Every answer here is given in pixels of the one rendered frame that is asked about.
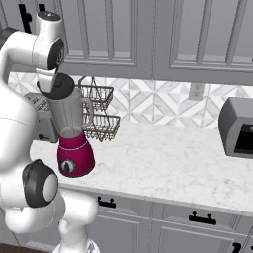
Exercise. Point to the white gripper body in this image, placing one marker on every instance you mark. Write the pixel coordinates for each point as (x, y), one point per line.
(46, 80)

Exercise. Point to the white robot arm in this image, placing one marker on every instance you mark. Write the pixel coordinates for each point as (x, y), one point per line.
(16, 138)

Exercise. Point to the blender with magenta base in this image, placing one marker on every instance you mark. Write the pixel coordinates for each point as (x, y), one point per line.
(75, 154)

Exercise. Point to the grey toaster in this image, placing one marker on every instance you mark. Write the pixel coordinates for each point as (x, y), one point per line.
(44, 122)

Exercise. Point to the grey upper cupboard door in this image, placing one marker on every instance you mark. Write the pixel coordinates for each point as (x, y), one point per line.
(204, 36)
(10, 13)
(108, 33)

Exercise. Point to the grey cupboard door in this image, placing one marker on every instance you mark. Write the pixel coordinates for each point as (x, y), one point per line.
(118, 234)
(191, 238)
(204, 36)
(10, 13)
(108, 33)

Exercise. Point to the grey drawer front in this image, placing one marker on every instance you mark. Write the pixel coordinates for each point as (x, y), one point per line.
(230, 219)
(131, 203)

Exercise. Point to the grey lower cupboard door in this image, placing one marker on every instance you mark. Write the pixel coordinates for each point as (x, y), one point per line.
(191, 238)
(118, 234)

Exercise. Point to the white wall outlet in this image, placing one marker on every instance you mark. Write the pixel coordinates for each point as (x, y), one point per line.
(196, 91)

